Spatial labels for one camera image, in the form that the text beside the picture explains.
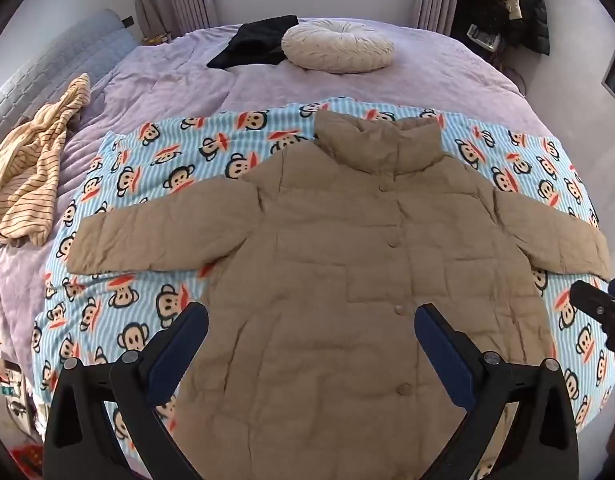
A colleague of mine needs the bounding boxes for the blue striped monkey print blanket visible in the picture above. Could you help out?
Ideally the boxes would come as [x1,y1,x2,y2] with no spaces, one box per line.
[31,97,615,480]

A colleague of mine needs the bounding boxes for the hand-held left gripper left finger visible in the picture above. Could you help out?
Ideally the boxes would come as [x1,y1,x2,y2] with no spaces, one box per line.
[42,301,210,480]

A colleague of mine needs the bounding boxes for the grey quilted headboard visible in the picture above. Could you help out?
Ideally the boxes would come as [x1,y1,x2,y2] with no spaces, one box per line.
[0,8,138,161]

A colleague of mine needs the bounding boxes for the black hanging coat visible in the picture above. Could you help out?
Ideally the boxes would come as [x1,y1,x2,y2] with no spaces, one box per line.
[450,0,551,56]

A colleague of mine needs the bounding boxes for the round cream cushion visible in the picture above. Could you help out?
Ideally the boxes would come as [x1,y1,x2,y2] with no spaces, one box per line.
[281,19,395,73]

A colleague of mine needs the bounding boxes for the colourful floor clutter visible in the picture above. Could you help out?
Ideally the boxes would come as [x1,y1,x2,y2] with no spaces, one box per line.
[0,305,44,466]

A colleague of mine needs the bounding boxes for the small patterned bag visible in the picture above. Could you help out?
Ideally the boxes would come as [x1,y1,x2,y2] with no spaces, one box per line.
[466,24,504,52]

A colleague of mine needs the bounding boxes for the black cloth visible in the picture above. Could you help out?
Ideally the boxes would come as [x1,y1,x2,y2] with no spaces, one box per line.
[206,15,300,70]

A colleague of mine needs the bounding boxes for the purple bedspread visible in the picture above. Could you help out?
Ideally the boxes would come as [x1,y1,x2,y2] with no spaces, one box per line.
[0,22,538,376]

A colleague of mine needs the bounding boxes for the yellow striped garment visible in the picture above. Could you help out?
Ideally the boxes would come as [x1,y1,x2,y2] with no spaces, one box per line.
[0,74,91,247]

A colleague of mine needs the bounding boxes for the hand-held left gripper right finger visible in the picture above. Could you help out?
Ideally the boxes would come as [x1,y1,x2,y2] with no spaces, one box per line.
[415,302,581,480]

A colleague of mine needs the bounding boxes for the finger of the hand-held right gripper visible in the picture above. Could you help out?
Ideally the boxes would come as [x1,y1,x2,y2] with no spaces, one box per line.
[570,279,615,322]

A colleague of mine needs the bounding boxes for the tan puffer jacket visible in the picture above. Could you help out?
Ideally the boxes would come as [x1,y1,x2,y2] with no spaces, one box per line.
[67,110,612,480]

